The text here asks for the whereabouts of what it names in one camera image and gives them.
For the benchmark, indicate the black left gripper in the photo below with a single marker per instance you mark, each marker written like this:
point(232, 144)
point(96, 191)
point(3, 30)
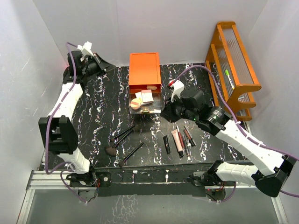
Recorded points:
point(105, 66)

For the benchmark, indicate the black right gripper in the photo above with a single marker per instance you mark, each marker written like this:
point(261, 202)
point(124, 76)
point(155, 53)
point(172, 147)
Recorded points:
point(167, 112)

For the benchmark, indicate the pink lip gloss tube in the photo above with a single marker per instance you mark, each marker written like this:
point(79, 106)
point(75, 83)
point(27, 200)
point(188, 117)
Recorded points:
point(177, 143)

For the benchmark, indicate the beige makeup sponge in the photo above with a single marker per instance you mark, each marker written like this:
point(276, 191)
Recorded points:
point(150, 87)

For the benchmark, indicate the clear acrylic drawer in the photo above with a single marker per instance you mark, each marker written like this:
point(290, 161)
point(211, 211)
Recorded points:
point(152, 108)

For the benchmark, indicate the white square compact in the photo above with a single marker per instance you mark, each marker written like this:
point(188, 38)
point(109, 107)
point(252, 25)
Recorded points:
point(138, 95)

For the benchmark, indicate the pink square blush palette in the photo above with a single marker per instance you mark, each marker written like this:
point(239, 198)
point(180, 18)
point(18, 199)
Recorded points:
point(147, 97)

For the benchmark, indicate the round peach powder compact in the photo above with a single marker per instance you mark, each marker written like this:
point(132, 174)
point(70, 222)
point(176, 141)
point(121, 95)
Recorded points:
point(135, 103)

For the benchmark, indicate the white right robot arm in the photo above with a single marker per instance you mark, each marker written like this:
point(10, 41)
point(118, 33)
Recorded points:
point(269, 170)

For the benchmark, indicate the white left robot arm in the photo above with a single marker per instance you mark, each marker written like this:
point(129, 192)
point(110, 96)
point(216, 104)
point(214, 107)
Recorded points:
point(57, 131)

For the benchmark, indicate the black makeup tube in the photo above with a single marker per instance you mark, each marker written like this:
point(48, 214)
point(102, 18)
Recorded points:
point(166, 144)

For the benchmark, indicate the thin black makeup brush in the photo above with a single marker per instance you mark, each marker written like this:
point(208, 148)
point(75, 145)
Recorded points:
point(111, 139)

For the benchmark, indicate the small black makeup brush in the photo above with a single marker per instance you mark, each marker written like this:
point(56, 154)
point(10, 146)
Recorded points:
point(124, 160)

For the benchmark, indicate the brown lipstick tube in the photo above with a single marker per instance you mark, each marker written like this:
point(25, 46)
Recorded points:
point(188, 138)

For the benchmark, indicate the red lip pencil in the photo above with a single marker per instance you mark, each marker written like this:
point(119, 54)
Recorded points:
point(180, 137)

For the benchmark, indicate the dark eyeliner pencil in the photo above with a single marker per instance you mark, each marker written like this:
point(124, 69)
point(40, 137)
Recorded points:
point(185, 146)

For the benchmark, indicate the orange drawer cabinet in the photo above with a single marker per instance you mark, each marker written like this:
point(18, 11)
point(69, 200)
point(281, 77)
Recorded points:
point(144, 71)

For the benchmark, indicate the green marker pen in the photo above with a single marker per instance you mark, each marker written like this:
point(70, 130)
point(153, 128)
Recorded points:
point(229, 79)

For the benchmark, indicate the orange wooden shelf rack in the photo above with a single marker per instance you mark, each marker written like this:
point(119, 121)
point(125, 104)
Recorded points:
point(227, 52)

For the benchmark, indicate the large fluffy powder brush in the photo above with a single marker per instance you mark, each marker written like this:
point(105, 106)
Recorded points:
point(111, 150)

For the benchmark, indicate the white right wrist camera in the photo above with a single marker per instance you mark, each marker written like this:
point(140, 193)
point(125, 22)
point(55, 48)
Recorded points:
point(176, 88)

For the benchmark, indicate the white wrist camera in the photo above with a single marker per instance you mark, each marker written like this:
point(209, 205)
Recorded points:
point(86, 49)
point(176, 88)

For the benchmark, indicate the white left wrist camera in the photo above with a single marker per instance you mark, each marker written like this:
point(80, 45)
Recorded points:
point(86, 49)

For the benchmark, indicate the aluminium mounting rail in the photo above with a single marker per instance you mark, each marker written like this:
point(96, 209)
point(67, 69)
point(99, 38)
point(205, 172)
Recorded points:
point(151, 196)

